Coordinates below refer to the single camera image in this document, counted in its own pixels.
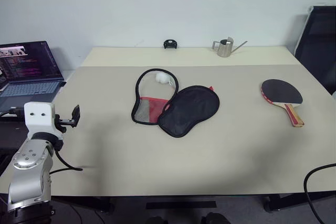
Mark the dark side table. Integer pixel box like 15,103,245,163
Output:
0,113,29,156

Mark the open laptop computer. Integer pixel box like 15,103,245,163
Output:
0,40,67,114

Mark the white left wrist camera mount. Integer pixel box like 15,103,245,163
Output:
24,102,64,141

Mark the table tennis paddle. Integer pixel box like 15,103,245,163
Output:
260,78,305,128

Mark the black table frame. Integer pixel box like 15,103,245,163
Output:
51,194,308,214

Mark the black red paddle case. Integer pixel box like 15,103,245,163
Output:
131,68,221,138

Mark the black office chair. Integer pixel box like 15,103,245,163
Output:
293,5,336,95

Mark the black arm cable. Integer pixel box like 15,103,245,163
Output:
303,163,336,224
48,142,84,176

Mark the metal watering can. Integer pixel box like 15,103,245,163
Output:
211,36,248,58

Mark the small black clamp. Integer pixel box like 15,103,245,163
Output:
163,39,178,50

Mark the white ball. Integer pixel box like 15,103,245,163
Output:
155,72,171,86

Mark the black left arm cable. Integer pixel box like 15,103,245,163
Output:
48,142,84,176

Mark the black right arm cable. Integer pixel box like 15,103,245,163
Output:
303,163,336,224

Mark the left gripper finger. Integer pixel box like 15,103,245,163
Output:
71,104,81,129

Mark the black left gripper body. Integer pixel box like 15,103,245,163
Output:
54,113,75,133

